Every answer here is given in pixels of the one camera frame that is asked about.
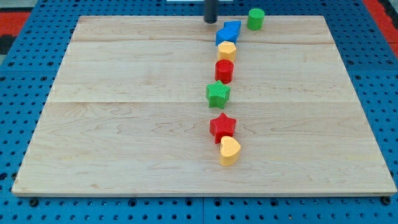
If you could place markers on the green star block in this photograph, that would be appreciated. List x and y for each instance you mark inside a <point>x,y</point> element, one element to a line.
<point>217,94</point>

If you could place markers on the red star block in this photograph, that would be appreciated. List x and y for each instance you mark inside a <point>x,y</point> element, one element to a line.
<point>222,126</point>

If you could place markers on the red cylinder block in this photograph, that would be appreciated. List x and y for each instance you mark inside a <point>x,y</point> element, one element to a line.
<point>224,71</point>

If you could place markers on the yellow heart block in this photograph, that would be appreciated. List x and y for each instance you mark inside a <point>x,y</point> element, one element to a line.
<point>229,151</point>

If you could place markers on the yellow hexagon block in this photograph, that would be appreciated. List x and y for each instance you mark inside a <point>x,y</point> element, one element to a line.
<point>226,50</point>

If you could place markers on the light wooden board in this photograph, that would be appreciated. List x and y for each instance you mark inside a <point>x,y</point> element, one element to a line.
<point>127,115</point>

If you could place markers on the blue cube block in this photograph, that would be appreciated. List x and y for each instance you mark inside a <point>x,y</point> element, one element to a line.
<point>226,34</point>

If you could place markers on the blue triangle block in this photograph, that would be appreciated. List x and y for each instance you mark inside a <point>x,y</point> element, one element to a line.
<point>233,25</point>

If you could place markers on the green cylinder block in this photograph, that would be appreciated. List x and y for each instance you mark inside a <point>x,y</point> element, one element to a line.
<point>255,19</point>

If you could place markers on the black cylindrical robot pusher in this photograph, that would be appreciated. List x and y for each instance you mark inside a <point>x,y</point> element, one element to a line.
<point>210,11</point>

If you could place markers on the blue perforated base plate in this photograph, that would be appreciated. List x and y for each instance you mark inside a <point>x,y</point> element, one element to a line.
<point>30,67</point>

